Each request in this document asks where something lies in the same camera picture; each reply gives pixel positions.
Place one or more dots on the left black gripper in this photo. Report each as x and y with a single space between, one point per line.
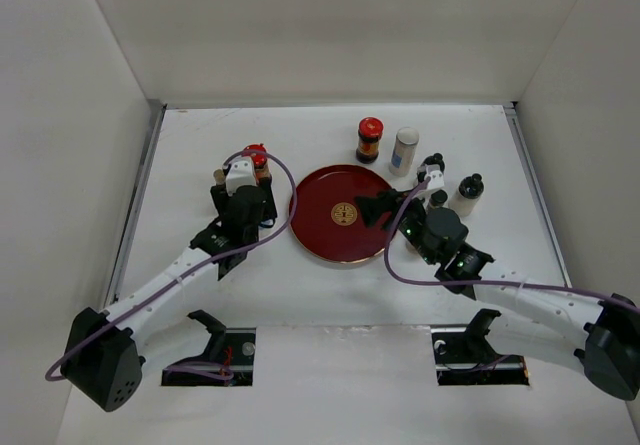
222 198

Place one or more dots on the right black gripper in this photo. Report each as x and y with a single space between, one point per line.
385 201

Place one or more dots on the red lid sauce jar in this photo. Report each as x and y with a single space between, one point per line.
257 153
370 131

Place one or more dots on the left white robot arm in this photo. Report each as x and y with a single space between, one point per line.
110 351

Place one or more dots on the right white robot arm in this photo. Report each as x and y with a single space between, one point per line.
593 334

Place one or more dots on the small yellow liquid bottle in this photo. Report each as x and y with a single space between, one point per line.
219 177

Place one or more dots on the red round tray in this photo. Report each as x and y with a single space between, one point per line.
327 223

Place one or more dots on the black cap brown spice bottle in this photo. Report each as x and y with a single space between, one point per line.
437 200

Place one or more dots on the white lid spice jar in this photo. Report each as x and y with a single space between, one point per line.
403 153

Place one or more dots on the black cap grinder bottle left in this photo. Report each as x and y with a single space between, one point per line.
435 159

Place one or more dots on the black cap grinder bottle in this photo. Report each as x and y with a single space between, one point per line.
467 195
435 159

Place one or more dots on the black cap grinder bottle right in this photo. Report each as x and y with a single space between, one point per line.
467 195

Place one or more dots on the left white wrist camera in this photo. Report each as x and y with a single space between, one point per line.
240 173

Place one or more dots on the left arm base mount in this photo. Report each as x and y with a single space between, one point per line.
226 360

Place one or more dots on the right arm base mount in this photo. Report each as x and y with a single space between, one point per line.
463 356

